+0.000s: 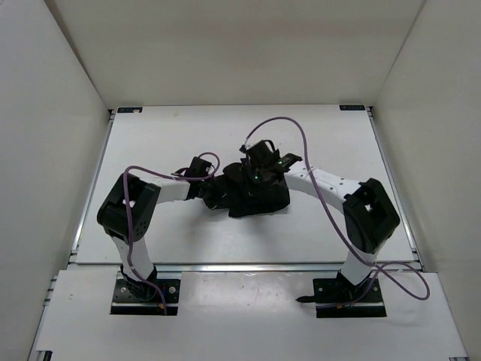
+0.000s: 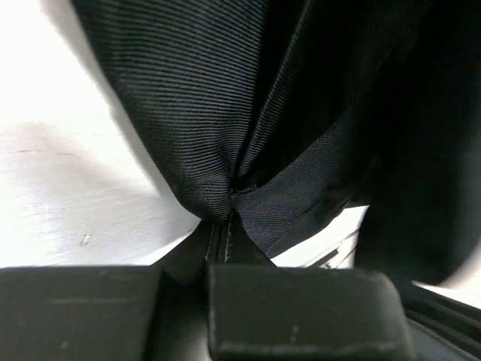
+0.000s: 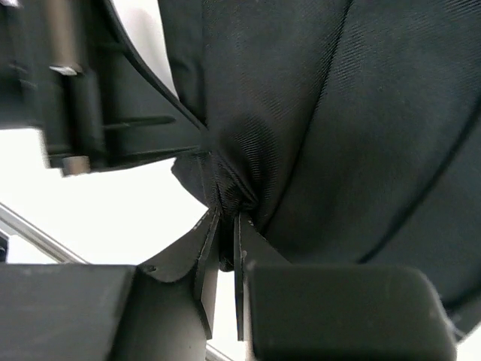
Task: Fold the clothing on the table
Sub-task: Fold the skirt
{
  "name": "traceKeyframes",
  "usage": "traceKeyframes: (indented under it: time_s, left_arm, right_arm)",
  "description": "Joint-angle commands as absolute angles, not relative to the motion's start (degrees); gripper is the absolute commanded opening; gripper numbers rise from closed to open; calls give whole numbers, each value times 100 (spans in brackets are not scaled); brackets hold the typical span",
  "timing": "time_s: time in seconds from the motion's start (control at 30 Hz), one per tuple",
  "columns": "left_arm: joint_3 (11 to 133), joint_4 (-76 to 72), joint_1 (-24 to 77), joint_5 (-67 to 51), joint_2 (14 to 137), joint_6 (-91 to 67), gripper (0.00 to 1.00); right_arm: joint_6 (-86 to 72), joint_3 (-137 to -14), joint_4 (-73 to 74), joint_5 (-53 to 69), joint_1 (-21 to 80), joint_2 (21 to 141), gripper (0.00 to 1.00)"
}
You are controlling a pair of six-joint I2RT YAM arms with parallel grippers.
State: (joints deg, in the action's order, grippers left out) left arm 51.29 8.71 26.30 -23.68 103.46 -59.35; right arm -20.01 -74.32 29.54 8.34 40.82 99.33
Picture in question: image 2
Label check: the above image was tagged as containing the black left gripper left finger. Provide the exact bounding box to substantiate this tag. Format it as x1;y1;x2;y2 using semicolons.
1;223;219;360

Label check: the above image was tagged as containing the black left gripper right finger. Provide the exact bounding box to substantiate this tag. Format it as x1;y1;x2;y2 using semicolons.
206;217;413;360

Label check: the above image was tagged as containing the black skirt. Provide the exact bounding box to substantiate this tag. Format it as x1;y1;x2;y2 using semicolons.
73;1;480;284

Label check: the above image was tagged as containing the aluminium table edge rail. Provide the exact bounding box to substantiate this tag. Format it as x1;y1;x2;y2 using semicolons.
295;230;358;268

